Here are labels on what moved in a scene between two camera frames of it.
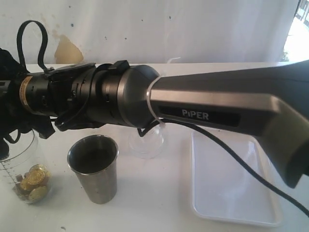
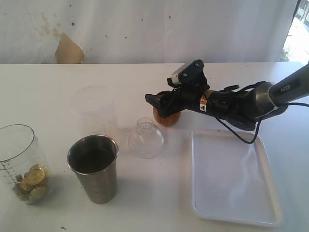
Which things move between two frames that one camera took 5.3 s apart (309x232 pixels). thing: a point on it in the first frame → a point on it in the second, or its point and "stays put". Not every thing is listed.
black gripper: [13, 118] → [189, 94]
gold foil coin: [39, 171] stays put
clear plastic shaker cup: [27, 169] stays put
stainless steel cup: [93, 158] stays put
